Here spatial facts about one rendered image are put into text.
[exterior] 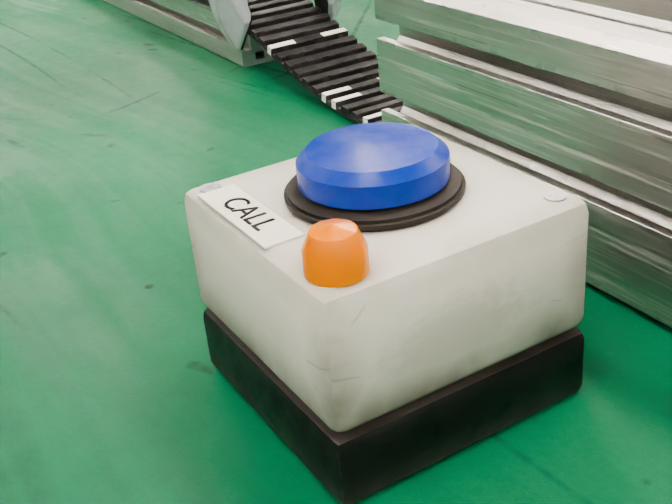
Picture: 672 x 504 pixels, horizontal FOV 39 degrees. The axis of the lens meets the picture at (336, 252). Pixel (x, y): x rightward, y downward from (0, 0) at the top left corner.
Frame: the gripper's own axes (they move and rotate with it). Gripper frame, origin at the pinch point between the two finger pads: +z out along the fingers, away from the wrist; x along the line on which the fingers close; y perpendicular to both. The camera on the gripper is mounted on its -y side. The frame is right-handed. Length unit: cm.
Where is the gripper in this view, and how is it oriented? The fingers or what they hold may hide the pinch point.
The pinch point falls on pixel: (287, 20)
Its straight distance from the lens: 56.6
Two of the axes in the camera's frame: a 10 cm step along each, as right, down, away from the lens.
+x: -8.5, 3.1, -4.3
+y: -5.2, -3.7, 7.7
